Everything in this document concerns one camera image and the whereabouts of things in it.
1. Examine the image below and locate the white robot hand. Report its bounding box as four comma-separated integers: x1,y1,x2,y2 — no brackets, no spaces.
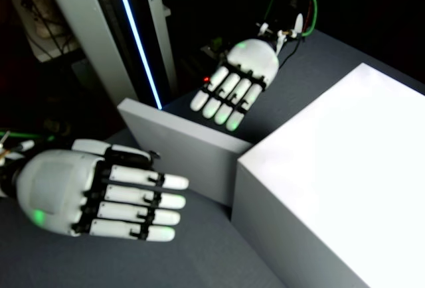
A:
189,38,280,132
15,138,190,243

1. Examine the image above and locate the white box lid flap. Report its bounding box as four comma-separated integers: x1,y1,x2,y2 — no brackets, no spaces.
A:
117,98,254,208

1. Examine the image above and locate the large white box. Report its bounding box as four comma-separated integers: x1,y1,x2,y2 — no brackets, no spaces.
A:
230,63,425,288

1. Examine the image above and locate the grey table cloth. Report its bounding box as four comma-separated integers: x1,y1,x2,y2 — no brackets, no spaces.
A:
0,29,425,288

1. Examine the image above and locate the blue light strip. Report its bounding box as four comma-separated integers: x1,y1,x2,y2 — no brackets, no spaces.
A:
112,0,163,110

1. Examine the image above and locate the white pillar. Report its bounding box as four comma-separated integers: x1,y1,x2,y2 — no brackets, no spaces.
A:
39,0,180,116

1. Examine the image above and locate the white device with cables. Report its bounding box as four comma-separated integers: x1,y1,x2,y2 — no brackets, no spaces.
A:
11,0,80,63

